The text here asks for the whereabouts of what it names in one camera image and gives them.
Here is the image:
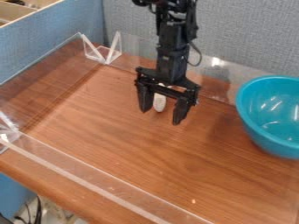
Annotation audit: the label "clear acrylic corner bracket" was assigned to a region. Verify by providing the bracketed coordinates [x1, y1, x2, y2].
[80, 31, 123, 65]

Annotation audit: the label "wooden shelf unit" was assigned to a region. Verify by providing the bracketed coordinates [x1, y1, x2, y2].
[0, 0, 64, 28]

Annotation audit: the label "clear acrylic back barrier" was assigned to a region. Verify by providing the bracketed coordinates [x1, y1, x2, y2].
[114, 32, 270, 104]

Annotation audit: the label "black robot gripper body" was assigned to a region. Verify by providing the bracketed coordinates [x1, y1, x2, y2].
[135, 47, 202, 105]

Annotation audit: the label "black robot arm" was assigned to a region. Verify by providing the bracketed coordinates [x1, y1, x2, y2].
[132, 0, 202, 125]

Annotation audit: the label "clear acrylic barrier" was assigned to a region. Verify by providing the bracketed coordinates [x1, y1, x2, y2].
[114, 32, 270, 104]
[0, 132, 213, 224]

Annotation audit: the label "white plush mushroom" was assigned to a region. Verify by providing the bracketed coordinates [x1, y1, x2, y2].
[153, 82, 174, 113]

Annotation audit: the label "clear acrylic front barrier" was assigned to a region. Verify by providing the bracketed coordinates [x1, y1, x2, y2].
[0, 132, 213, 224]

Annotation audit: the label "blue plastic bowl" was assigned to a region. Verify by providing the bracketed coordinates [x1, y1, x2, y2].
[237, 75, 299, 159]

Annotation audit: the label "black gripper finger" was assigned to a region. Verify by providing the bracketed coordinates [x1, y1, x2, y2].
[173, 98, 191, 125]
[136, 84, 155, 113]

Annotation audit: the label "clear acrylic left bracket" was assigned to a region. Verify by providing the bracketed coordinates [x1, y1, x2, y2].
[0, 110, 20, 155]

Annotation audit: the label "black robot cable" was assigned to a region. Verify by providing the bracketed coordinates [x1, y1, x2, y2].
[186, 40, 203, 67]

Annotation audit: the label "black floor cables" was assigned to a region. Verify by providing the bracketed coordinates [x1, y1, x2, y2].
[0, 195, 44, 224]

